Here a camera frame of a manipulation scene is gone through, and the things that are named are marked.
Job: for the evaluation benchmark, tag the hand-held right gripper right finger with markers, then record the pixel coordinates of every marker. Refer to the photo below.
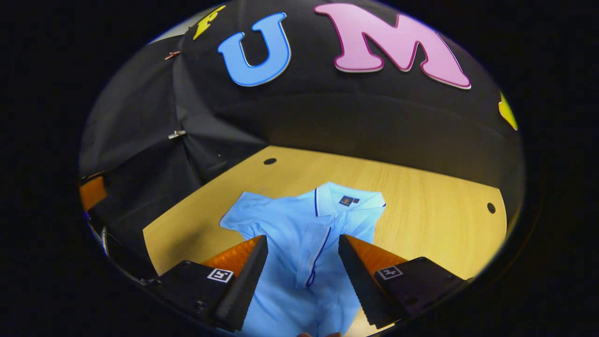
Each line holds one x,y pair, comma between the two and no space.
360,290

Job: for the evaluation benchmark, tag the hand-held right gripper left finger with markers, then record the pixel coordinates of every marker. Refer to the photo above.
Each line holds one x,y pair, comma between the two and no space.
243,290

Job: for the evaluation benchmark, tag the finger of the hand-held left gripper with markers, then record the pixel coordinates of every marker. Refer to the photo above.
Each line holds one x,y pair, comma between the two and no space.
92,193

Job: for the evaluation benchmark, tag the light blue T-shirt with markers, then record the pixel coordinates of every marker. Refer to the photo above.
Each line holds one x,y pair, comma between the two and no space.
290,224

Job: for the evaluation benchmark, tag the white clip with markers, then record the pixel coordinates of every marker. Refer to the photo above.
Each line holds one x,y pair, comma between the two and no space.
177,134

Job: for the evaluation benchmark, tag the copper clip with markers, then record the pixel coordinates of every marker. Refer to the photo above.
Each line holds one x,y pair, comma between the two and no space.
171,55

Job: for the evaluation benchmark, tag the black backdrop cloth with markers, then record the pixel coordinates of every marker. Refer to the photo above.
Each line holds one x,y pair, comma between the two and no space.
327,112

